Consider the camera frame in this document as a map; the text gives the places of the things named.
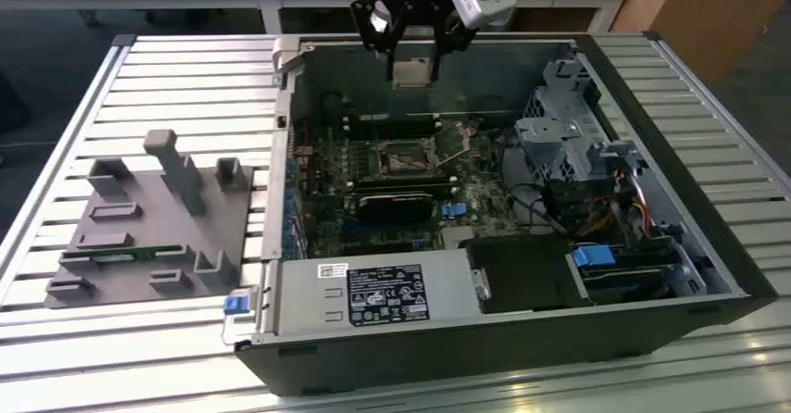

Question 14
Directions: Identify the black open PC case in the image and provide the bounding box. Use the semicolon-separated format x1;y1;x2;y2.
232;31;778;398

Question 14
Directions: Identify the blue disk carrier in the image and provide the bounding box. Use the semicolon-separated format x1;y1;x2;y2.
569;244;617;269

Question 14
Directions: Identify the black RAM stick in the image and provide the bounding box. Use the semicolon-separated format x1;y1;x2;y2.
352;176;449;188
352;183;452;196

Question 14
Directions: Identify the black graphics card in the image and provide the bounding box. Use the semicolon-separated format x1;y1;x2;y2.
354;192;434;224

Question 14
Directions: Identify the black expansion slot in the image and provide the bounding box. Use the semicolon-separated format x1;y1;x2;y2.
337;240;429;256

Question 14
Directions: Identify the wooden cabinet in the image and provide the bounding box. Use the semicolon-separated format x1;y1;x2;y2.
610;0;791;89

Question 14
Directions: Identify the yellow and red wire bundle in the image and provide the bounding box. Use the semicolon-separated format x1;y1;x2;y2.
580;194;654;239

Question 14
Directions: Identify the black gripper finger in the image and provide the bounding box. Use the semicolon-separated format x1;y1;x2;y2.
348;0;410;83
425;0;478;83

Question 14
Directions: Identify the silver metal drive cage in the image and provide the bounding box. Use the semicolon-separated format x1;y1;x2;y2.
513;58;620;183

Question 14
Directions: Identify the small square silver CPU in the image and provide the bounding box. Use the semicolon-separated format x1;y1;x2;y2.
392;58;434;90

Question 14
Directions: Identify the small silver finned heatsink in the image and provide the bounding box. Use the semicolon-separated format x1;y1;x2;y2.
441;226;478;249

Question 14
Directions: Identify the black plastic drive cover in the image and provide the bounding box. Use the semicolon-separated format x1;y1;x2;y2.
462;235;593;316

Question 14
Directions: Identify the grey-blue plastic bracket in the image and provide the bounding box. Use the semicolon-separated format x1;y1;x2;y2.
590;139;638;167

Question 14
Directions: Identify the black RAM slot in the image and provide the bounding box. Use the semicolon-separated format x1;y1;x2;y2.
344;113;441;130
345;124;441;140

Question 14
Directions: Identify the grey parts rack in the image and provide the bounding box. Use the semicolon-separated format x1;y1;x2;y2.
45;128;258;311

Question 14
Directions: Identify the grey power supply with label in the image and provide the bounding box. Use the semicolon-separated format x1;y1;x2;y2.
269;258;484;336

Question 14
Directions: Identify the black internal cable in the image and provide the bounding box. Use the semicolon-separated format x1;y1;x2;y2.
500;181;573;238

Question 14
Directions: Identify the green RAM stick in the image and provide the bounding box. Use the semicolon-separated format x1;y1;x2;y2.
62;244;188;263

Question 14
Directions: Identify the green motherboard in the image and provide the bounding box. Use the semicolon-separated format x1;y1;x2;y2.
288;115;542;260

